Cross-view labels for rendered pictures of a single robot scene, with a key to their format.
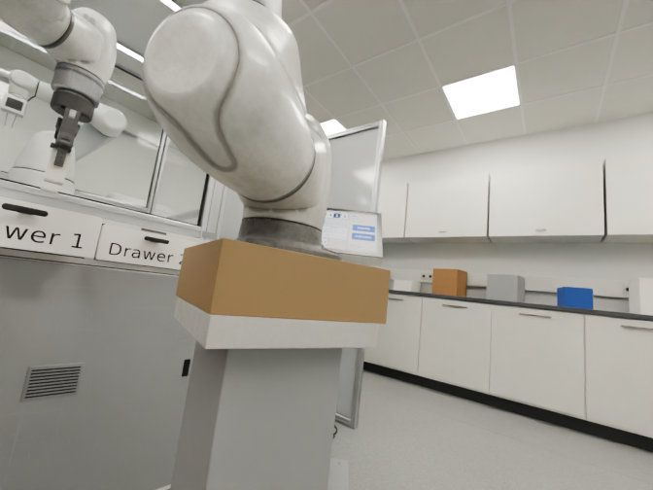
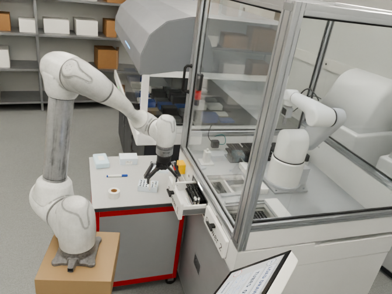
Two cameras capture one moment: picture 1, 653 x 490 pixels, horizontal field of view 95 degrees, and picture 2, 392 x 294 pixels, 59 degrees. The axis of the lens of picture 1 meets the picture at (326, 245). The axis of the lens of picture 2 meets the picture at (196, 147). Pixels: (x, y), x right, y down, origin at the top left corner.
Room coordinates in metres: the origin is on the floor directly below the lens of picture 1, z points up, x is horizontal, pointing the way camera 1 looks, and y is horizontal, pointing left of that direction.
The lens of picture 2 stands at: (1.47, -0.76, 2.02)
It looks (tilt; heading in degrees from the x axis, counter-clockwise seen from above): 26 degrees down; 115
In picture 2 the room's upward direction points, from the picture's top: 8 degrees clockwise
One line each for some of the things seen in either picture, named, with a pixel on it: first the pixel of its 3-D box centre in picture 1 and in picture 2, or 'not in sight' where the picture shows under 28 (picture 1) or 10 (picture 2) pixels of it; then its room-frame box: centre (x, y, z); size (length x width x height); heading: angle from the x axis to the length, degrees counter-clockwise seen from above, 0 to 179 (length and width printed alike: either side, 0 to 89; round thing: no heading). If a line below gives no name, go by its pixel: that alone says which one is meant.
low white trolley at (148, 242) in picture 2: not in sight; (132, 222); (0.28, 0.88, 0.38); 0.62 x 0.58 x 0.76; 136
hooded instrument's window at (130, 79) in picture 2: not in sight; (182, 74); (-0.20, 2.24, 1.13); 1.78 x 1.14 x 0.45; 136
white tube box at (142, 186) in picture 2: not in sight; (147, 185); (0.43, 0.82, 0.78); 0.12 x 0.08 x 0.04; 30
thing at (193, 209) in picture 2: not in sight; (208, 195); (0.84, 0.86, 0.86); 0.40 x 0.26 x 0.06; 46
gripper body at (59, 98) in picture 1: (70, 118); (163, 161); (0.65, 0.62, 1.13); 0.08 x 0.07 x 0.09; 45
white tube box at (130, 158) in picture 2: not in sight; (128, 158); (0.11, 1.01, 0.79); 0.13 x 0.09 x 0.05; 45
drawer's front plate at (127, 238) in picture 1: (151, 250); (215, 230); (1.01, 0.59, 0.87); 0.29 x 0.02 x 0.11; 136
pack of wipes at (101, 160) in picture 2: not in sight; (101, 160); (-0.02, 0.87, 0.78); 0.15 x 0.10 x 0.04; 142
